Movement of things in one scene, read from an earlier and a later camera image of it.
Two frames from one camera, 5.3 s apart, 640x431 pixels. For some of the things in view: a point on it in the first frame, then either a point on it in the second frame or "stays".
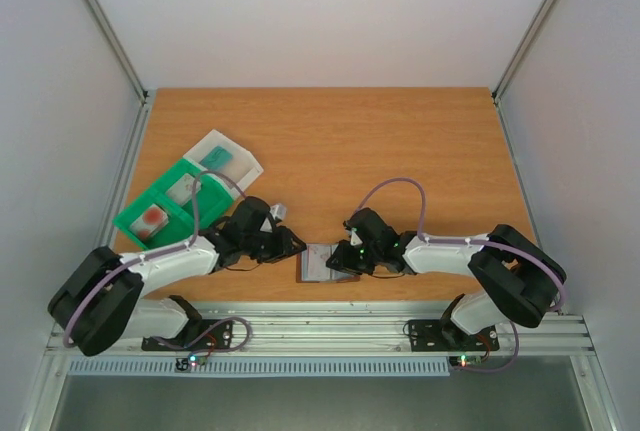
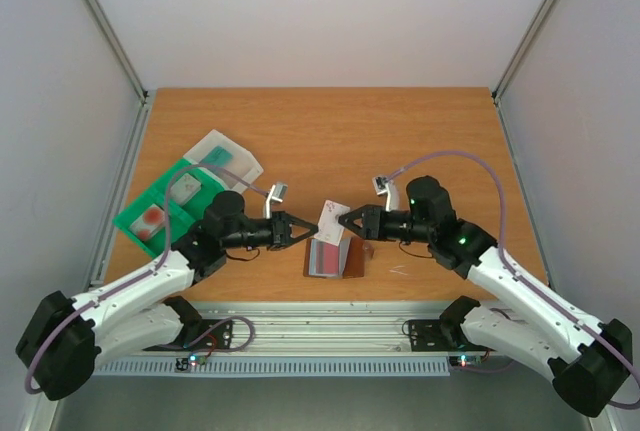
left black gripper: [284, 246] → [281, 229]
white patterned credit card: [314, 263] → [330, 229]
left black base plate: [197, 335] stays
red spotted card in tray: [150, 222] stays
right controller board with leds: [461, 361] stays
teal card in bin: [217, 159] stays
